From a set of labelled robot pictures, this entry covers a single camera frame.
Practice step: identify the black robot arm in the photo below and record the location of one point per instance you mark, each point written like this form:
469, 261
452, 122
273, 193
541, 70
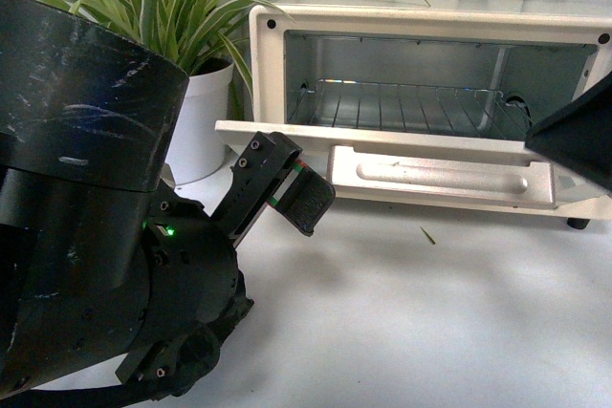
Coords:
417, 215

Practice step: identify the glass oven door with handle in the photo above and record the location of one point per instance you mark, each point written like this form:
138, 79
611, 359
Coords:
498, 175

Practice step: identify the white plastic plant pot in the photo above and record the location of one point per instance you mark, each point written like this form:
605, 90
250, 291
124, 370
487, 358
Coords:
205, 131

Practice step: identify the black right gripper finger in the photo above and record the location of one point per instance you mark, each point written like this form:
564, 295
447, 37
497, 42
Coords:
578, 135

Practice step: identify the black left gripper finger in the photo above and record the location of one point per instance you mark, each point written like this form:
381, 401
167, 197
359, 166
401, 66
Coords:
270, 172

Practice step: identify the small fallen green leaf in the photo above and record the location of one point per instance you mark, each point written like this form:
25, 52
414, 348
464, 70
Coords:
428, 236

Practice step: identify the white Toshiba toaster oven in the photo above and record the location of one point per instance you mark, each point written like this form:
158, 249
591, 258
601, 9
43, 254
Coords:
545, 53

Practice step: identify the metal wire oven rack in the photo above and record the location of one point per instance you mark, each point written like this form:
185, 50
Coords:
413, 109

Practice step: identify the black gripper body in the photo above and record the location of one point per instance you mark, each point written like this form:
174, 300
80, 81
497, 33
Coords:
197, 297

